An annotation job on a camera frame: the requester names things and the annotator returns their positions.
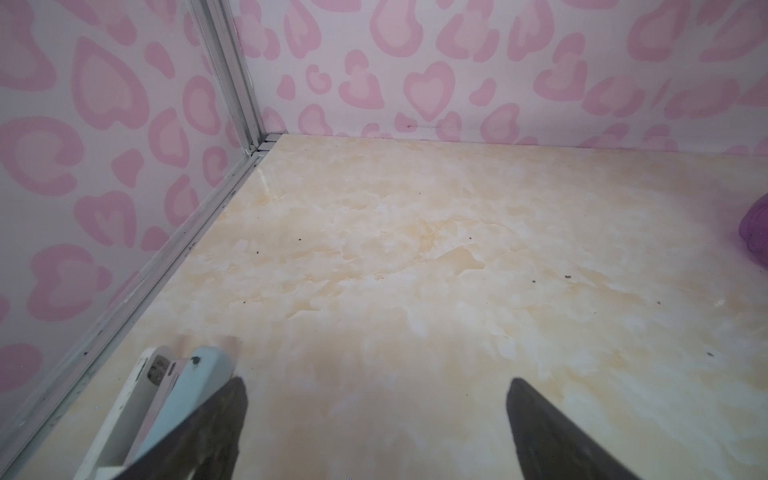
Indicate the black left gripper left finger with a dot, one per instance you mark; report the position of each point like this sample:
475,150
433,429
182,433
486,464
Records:
204,446

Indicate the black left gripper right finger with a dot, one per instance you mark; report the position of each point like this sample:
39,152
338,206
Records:
551,446

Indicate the purple gradient glass vase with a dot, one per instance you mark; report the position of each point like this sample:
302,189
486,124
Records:
753,230

